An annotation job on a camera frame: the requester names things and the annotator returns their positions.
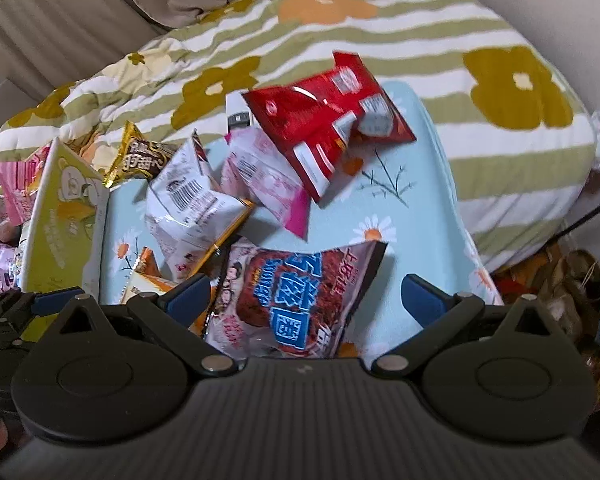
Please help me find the orange and white snack packet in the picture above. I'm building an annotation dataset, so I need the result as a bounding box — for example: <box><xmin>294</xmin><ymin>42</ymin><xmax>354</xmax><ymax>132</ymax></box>
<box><xmin>125</xmin><ymin>247</ymin><xmax>182</xmax><ymax>307</ymax></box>

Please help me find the yellow-green cardboard box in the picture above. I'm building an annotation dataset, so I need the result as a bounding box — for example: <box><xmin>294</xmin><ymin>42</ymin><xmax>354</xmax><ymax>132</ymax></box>
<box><xmin>0</xmin><ymin>137</ymin><xmax>112</xmax><ymax>346</ymax></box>

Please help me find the brown and gold snack packet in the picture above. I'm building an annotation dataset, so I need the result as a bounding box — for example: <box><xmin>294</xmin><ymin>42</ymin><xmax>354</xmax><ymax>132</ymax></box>
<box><xmin>102</xmin><ymin>121</ymin><xmax>182</xmax><ymax>189</ymax></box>

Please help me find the red snack packet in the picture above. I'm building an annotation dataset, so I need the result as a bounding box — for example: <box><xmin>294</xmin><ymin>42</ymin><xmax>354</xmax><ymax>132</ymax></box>
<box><xmin>242</xmin><ymin>51</ymin><xmax>417</xmax><ymax>205</ymax></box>

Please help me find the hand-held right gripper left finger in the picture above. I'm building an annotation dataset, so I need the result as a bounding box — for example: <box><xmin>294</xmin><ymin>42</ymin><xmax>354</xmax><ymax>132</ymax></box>
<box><xmin>54</xmin><ymin>274</ymin><xmax>237</xmax><ymax>377</ymax></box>

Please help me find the beige curtain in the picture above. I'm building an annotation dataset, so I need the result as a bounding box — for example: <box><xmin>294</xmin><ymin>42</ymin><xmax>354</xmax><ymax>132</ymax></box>
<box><xmin>0</xmin><ymin>0</ymin><xmax>331</xmax><ymax>86</ymax></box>

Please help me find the black cable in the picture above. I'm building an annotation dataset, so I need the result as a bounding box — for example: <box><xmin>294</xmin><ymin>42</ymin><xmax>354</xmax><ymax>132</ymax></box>
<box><xmin>562</xmin><ymin>187</ymin><xmax>600</xmax><ymax>233</ymax></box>

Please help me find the pink striped snack packet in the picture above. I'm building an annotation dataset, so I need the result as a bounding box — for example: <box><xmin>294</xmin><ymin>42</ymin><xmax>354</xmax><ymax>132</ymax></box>
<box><xmin>0</xmin><ymin>144</ymin><xmax>52</xmax><ymax>227</ymax></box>

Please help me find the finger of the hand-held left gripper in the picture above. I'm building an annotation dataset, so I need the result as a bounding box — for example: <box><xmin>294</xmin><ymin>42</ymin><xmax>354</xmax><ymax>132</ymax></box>
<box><xmin>0</xmin><ymin>319</ymin><xmax>35</xmax><ymax>361</ymax></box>
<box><xmin>0</xmin><ymin>287</ymin><xmax>82</xmax><ymax>324</ymax></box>

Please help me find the small white snack packet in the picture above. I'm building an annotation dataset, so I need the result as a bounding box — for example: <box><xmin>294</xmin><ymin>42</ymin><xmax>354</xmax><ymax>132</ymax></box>
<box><xmin>225</xmin><ymin>91</ymin><xmax>254</xmax><ymax>132</ymax></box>

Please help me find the brown and white snack packet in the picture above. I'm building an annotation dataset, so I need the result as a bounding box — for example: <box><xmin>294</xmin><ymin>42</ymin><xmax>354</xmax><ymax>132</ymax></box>
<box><xmin>202</xmin><ymin>240</ymin><xmax>389</xmax><ymax>361</ymax></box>

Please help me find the striped flower-print blanket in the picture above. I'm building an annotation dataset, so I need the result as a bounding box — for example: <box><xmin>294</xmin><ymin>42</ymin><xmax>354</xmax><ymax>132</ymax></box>
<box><xmin>0</xmin><ymin>0</ymin><xmax>600</xmax><ymax>272</ymax></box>

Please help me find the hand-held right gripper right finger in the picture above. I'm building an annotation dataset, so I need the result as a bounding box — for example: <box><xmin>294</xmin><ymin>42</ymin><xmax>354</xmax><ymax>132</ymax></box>
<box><xmin>371</xmin><ymin>274</ymin><xmax>554</xmax><ymax>378</ymax></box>

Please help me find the white barcode snack packet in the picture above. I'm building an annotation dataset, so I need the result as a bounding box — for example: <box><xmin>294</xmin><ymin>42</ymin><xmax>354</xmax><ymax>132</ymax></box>
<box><xmin>144</xmin><ymin>131</ymin><xmax>255</xmax><ymax>281</ymax></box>

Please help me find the pink and white snack packet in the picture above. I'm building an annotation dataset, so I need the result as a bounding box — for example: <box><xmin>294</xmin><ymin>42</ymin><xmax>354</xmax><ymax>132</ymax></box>
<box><xmin>221</xmin><ymin>127</ymin><xmax>312</xmax><ymax>240</ymax></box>

